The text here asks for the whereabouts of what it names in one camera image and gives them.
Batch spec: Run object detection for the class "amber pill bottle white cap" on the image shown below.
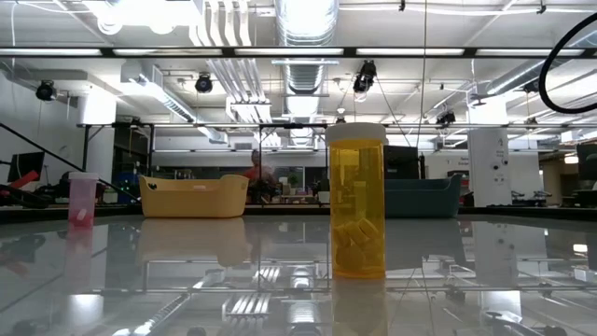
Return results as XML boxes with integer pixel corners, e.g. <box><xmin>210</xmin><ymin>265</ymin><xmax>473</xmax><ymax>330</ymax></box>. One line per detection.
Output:
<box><xmin>324</xmin><ymin>121</ymin><xmax>389</xmax><ymax>281</ymax></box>

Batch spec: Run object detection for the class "yellow plastic bin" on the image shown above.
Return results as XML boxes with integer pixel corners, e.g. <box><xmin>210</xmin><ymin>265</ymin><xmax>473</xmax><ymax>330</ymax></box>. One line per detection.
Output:
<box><xmin>138</xmin><ymin>173</ymin><xmax>251</xmax><ymax>219</ymax></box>

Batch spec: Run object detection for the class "teal plastic bin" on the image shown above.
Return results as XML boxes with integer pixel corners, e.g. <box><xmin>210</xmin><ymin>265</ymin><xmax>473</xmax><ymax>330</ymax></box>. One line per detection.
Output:
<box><xmin>384</xmin><ymin>173</ymin><xmax>464</xmax><ymax>219</ymax></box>

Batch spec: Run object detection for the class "person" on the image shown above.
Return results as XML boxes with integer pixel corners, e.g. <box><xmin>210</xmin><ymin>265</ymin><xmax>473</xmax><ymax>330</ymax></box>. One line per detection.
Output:
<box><xmin>243</xmin><ymin>148</ymin><xmax>278</xmax><ymax>194</ymax></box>

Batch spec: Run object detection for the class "black flat monitor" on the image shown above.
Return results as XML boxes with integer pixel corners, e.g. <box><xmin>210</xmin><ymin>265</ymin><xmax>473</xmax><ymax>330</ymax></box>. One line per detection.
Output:
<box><xmin>385</xmin><ymin>145</ymin><xmax>422</xmax><ymax>181</ymax></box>

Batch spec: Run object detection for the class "white square column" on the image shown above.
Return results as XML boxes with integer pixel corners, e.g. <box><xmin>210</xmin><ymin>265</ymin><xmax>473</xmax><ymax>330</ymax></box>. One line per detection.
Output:
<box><xmin>466</xmin><ymin>94</ymin><xmax>512</xmax><ymax>208</ymax></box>

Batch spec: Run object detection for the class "thin black rod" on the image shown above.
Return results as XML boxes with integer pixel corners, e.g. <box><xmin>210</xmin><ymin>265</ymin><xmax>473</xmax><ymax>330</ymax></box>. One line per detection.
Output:
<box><xmin>0</xmin><ymin>121</ymin><xmax>142</xmax><ymax>203</ymax></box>

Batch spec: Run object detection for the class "black tilted monitor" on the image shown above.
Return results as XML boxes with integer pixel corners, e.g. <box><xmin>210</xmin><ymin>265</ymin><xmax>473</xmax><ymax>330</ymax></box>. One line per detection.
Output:
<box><xmin>6</xmin><ymin>150</ymin><xmax>47</xmax><ymax>185</ymax></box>

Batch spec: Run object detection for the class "red bar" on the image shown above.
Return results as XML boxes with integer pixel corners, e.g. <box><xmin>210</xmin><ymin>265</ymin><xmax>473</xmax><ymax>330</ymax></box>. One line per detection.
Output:
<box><xmin>8</xmin><ymin>169</ymin><xmax>41</xmax><ymax>190</ymax></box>

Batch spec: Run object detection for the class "silver round ceiling duct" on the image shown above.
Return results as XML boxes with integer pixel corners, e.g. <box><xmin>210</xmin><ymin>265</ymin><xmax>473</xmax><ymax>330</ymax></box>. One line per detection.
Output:
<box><xmin>273</xmin><ymin>0</ymin><xmax>340</xmax><ymax>95</ymax></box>

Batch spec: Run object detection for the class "white rectangular air duct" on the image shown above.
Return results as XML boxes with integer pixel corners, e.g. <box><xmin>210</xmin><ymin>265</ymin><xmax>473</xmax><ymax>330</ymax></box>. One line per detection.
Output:
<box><xmin>119</xmin><ymin>60</ymin><xmax>230</xmax><ymax>145</ymax></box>

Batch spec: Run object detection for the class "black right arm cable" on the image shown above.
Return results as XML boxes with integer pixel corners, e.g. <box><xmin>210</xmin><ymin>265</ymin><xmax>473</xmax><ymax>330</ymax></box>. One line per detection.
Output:
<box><xmin>537</xmin><ymin>10</ymin><xmax>597</xmax><ymax>116</ymax></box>

